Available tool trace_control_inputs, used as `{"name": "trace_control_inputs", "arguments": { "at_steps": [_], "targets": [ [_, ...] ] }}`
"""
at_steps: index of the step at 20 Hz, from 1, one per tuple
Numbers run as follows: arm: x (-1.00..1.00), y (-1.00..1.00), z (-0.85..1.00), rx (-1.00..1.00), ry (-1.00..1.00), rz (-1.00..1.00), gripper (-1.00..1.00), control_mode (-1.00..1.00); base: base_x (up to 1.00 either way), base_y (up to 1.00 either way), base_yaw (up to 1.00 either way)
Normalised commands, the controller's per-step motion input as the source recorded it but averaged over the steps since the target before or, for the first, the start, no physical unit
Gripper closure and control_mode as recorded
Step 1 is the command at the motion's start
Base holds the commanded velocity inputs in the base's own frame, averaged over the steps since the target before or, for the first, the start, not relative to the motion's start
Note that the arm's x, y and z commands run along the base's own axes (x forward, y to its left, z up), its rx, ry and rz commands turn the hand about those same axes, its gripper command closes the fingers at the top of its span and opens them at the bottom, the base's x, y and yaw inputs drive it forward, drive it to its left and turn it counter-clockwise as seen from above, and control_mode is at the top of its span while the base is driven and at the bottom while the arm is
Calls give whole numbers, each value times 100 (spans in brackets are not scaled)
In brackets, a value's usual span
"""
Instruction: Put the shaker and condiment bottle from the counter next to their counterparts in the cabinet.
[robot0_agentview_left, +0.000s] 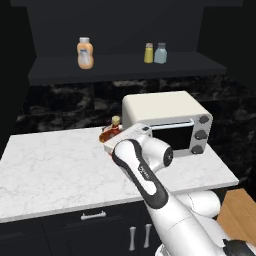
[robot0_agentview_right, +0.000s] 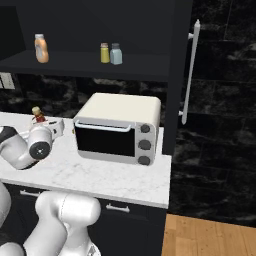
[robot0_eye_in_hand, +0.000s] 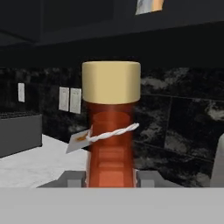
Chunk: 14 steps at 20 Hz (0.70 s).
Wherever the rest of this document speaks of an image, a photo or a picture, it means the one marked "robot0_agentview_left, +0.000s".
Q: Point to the black cupboard door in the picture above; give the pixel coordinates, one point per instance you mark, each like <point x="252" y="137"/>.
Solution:
<point x="100" y="241"/>
<point x="148" y="220"/>

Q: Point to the dark grey toaster oven knob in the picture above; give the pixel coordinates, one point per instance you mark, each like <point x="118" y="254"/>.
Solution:
<point x="200" y="134"/>
<point x="204" y="119"/>
<point x="197" y="149"/>

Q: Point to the amber condiment bottle yellow cap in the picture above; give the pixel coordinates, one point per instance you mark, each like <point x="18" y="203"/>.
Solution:
<point x="111" y="132"/>

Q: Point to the orange sauce bottle white cap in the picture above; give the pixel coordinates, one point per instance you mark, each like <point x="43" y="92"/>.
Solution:
<point x="85" y="55"/>

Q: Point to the dark open wall cabinet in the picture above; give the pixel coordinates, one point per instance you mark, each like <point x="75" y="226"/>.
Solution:
<point x="126" y="68"/>

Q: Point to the pale blue grey shaker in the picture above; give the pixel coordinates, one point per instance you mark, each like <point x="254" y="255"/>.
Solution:
<point x="160" y="55"/>

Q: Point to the black drawer front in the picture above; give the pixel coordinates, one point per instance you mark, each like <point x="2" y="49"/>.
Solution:
<point x="66" y="216"/>

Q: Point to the cream toaster oven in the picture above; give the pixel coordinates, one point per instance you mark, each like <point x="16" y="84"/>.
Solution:
<point x="160" y="108"/>

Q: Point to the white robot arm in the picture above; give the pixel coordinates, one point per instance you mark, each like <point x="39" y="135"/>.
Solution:
<point x="186" y="226"/>

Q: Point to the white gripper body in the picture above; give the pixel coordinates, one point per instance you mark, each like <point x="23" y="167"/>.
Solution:
<point x="124" y="136"/>

